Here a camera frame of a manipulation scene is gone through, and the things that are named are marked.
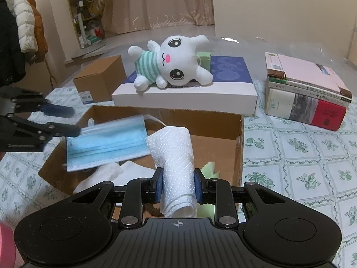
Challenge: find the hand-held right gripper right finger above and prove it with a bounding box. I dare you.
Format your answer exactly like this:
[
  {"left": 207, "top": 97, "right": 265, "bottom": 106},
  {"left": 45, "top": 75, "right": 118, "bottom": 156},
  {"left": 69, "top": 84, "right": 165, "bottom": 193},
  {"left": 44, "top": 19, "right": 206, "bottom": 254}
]
[{"left": 194, "top": 168, "right": 289, "bottom": 228}]

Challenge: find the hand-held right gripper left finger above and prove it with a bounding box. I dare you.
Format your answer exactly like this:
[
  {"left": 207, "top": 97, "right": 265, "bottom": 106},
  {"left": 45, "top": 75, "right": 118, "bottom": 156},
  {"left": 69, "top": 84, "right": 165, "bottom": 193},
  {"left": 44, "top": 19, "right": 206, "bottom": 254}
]
[{"left": 72, "top": 167, "right": 164, "bottom": 228}]

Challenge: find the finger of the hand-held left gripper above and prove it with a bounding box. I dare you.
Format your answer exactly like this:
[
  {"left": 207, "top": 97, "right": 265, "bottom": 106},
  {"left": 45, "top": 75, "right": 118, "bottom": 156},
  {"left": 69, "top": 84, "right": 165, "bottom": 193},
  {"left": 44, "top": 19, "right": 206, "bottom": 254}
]
[
  {"left": 0, "top": 114, "right": 82, "bottom": 153},
  {"left": 0, "top": 87, "right": 75, "bottom": 118}
]

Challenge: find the light green cloth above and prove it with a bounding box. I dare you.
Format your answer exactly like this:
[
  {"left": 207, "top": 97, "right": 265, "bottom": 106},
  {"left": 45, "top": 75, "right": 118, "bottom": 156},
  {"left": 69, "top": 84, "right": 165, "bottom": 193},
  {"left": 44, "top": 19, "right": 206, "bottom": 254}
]
[{"left": 195, "top": 162, "right": 221, "bottom": 218}]

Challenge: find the white cloth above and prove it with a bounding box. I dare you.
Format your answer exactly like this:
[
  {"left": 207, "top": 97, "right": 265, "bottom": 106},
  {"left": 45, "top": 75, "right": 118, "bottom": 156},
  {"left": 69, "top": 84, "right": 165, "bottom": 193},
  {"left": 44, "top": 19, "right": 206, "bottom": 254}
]
[{"left": 118, "top": 160, "right": 157, "bottom": 186}]

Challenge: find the white paper towel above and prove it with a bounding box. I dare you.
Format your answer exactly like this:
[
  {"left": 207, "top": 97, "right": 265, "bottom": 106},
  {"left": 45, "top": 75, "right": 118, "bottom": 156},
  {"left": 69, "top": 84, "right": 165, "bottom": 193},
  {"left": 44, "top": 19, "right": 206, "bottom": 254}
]
[{"left": 146, "top": 126, "right": 200, "bottom": 219}]

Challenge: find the cardboard tray box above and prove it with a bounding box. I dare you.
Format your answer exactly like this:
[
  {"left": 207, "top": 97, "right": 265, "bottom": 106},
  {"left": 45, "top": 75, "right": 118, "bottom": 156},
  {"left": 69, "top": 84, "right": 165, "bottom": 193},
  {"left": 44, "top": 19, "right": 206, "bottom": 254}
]
[{"left": 38, "top": 105, "right": 244, "bottom": 221}]

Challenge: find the blue face mask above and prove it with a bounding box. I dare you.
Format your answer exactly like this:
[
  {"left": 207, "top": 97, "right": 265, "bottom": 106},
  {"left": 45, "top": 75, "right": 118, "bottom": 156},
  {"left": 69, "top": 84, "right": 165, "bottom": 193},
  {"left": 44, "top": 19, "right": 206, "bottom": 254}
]
[{"left": 66, "top": 114, "right": 168, "bottom": 173}]

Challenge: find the small closed cardboard box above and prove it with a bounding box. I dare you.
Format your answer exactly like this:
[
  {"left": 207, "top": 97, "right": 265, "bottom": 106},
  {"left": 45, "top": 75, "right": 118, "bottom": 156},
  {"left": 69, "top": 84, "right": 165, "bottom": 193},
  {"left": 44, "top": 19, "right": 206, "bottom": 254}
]
[{"left": 73, "top": 55, "right": 127, "bottom": 107}]

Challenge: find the brown jacket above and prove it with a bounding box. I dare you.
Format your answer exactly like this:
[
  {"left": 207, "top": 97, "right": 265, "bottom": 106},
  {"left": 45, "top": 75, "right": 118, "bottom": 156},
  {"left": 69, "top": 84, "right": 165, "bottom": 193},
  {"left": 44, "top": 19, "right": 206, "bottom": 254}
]
[{"left": 21, "top": 0, "right": 48, "bottom": 63}]

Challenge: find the white flat box blue top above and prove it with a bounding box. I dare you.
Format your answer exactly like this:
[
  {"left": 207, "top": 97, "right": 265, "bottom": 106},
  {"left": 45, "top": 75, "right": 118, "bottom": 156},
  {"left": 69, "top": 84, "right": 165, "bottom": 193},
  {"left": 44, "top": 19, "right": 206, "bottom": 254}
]
[{"left": 112, "top": 56, "right": 258, "bottom": 117}]

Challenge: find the white puffer jacket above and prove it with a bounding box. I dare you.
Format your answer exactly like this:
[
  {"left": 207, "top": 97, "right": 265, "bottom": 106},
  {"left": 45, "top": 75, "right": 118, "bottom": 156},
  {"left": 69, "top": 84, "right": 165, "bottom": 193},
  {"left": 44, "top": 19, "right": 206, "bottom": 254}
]
[{"left": 6, "top": 0, "right": 38, "bottom": 53}]

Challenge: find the floral patterned tablecloth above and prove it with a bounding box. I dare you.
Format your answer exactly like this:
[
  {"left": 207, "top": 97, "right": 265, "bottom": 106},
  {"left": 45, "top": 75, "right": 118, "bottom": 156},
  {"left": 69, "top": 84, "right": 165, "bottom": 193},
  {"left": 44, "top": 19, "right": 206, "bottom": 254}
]
[{"left": 0, "top": 85, "right": 357, "bottom": 268}]

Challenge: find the small green box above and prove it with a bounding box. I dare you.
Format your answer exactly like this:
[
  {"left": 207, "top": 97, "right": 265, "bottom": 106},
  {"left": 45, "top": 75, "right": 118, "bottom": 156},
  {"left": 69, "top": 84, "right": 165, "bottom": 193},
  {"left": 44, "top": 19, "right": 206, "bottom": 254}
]
[{"left": 197, "top": 52, "right": 212, "bottom": 71}]

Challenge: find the pink lidded cup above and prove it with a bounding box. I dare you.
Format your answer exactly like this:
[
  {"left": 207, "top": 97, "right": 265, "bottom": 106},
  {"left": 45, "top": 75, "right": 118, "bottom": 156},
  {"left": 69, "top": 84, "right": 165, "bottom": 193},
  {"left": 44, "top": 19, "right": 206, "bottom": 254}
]
[{"left": 0, "top": 220, "right": 21, "bottom": 268}]

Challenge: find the white plush bunny toy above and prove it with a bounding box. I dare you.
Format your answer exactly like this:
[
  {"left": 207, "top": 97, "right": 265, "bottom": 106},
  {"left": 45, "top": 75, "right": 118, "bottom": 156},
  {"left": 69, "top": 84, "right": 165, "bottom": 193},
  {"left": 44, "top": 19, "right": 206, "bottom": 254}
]
[{"left": 128, "top": 34, "right": 214, "bottom": 92}]

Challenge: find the beige curtain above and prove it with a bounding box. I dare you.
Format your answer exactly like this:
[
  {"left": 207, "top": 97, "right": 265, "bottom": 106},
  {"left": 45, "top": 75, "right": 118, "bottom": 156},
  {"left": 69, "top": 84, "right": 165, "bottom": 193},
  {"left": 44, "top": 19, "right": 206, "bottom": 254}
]
[{"left": 104, "top": 0, "right": 215, "bottom": 34}]

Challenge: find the green spine book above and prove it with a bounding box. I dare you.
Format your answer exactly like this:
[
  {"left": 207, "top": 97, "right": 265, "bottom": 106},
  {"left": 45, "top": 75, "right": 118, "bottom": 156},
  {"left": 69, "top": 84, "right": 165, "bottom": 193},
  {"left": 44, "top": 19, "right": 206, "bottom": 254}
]
[{"left": 268, "top": 80, "right": 351, "bottom": 107}]

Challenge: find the white spine book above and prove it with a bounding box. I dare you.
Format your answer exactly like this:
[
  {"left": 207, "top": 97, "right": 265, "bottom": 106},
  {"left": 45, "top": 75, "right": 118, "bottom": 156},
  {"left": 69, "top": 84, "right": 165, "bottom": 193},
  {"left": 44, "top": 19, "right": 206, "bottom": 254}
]
[{"left": 267, "top": 74, "right": 352, "bottom": 102}]

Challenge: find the pink cover book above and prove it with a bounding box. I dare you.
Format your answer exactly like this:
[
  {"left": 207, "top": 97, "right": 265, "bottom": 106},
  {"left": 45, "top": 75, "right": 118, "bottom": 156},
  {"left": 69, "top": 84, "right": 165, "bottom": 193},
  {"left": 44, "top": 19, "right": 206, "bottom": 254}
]
[{"left": 265, "top": 52, "right": 352, "bottom": 98}]

